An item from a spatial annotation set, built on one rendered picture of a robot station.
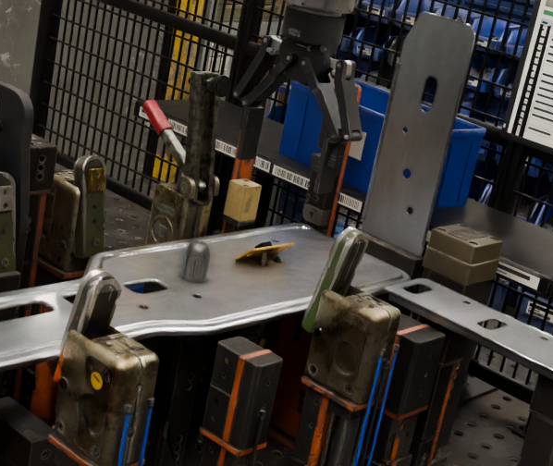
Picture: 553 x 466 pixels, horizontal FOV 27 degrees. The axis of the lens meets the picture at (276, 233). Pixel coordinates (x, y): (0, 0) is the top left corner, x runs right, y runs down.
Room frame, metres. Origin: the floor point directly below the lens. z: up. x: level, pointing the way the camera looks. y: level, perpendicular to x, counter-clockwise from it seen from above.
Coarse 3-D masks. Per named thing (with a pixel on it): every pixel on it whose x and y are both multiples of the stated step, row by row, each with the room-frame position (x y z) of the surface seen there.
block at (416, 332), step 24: (408, 336) 1.34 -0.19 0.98; (432, 336) 1.36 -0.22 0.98; (408, 360) 1.33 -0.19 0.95; (432, 360) 1.35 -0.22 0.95; (408, 384) 1.33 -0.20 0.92; (432, 384) 1.37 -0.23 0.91; (384, 408) 1.34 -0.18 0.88; (408, 408) 1.33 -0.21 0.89; (384, 432) 1.34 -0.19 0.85; (408, 432) 1.37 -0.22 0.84; (360, 456) 1.35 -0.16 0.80; (384, 456) 1.33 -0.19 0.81; (408, 456) 1.37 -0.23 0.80
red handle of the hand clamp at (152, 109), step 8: (144, 104) 1.59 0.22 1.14; (152, 104) 1.59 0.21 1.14; (144, 112) 1.60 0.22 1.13; (152, 112) 1.58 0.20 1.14; (160, 112) 1.59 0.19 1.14; (152, 120) 1.58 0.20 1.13; (160, 120) 1.58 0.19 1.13; (160, 128) 1.57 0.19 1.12; (168, 128) 1.57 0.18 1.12; (160, 136) 1.58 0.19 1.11; (168, 136) 1.56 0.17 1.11; (176, 136) 1.57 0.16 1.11; (168, 144) 1.56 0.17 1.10; (176, 144) 1.56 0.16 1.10; (176, 152) 1.55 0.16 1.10; (184, 152) 1.56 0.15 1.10; (176, 160) 1.55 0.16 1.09; (184, 160) 1.54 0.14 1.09; (184, 168) 1.54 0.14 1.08; (200, 176) 1.53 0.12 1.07; (200, 184) 1.52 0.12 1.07
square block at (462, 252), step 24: (432, 240) 1.56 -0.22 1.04; (456, 240) 1.53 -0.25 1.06; (480, 240) 1.55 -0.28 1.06; (432, 264) 1.55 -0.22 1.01; (456, 264) 1.53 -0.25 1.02; (480, 264) 1.53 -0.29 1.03; (456, 288) 1.52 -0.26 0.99; (480, 288) 1.55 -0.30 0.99; (456, 384) 1.55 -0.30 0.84; (456, 408) 1.57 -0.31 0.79
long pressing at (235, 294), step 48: (192, 240) 1.46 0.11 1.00; (240, 240) 1.51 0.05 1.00; (288, 240) 1.56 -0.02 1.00; (48, 288) 1.20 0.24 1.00; (192, 288) 1.30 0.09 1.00; (240, 288) 1.33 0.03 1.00; (288, 288) 1.37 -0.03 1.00; (384, 288) 1.45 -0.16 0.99; (0, 336) 1.07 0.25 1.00; (48, 336) 1.09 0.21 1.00; (144, 336) 1.16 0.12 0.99
